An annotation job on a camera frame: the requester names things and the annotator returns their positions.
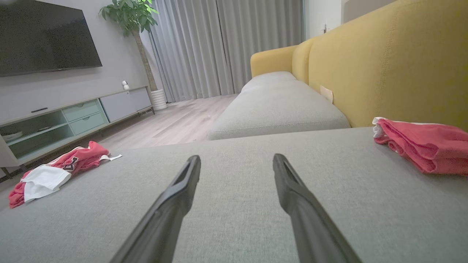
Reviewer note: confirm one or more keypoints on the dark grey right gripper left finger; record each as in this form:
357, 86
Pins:
164, 219

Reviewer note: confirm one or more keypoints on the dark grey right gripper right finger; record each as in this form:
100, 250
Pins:
307, 219

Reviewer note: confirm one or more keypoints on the red and white jersey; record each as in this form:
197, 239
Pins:
84, 157

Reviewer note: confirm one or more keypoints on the red shorts with white stripe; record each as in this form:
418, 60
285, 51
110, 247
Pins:
427, 146

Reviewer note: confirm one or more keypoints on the large grey sofa chaise cushion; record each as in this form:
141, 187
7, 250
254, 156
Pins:
237, 201

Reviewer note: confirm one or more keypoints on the grey sofa seat cushion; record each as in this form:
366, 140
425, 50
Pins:
278, 109
268, 78

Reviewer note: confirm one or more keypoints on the white ribbed plant pot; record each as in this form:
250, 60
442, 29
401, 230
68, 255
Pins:
159, 100

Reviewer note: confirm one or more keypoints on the grey and green TV cabinet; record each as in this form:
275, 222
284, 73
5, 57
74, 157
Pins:
120, 104

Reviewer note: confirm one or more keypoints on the cream sofa label tag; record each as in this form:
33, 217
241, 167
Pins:
326, 94

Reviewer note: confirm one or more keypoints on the yellow sofa armrest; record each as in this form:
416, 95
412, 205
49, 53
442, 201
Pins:
272, 60

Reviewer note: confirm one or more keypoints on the black remote control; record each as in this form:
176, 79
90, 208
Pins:
39, 109

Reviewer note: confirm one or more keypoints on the grey curtain panel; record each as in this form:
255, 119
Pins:
186, 51
263, 40

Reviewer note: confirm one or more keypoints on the white bowl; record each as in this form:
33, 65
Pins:
11, 136

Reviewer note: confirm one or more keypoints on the yellow sofa backrest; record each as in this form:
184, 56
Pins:
384, 62

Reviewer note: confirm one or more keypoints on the green indoor tree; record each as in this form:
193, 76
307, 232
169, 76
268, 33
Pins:
129, 14

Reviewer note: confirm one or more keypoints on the black flat television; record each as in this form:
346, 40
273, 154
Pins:
44, 36

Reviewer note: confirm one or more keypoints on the small white camera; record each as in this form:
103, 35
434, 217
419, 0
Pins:
125, 85

